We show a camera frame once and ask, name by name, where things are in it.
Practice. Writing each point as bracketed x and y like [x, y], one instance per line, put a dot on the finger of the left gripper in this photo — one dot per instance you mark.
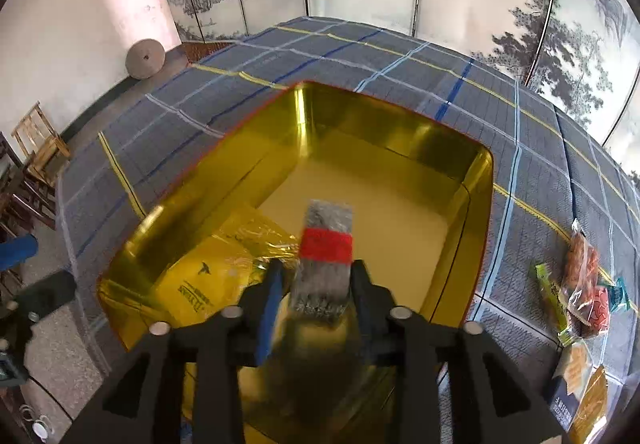
[45, 296]
[16, 251]

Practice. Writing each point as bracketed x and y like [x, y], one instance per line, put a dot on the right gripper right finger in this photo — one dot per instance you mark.
[490, 400]

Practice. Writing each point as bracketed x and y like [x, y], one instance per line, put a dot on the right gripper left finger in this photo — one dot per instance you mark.
[141, 400]

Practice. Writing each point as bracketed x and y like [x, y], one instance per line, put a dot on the blue soda cracker pack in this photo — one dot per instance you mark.
[569, 382]

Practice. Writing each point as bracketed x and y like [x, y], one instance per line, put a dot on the yellow snack bag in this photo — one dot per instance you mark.
[216, 271]
[590, 417]

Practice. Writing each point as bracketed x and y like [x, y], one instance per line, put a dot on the grey stick pack red band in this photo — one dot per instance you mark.
[320, 289]

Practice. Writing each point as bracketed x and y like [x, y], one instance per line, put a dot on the clear bag orange snacks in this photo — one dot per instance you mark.
[580, 275]

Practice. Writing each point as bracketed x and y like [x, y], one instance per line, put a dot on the green long candy wrapper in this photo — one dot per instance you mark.
[559, 317]

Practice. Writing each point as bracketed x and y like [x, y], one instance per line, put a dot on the light wooden chair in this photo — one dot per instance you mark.
[41, 144]

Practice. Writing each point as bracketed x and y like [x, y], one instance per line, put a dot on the pink patterned small packet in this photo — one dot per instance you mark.
[599, 317]

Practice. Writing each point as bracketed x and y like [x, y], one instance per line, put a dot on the teal small wrapper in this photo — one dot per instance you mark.
[618, 298]

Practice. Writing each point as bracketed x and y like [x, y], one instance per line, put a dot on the red gold toffee tin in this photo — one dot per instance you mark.
[316, 178]

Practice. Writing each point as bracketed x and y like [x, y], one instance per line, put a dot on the round stone disc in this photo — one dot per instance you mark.
[145, 59]

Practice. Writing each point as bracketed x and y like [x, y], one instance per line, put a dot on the plaid blue grey tablecloth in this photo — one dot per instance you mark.
[547, 172]

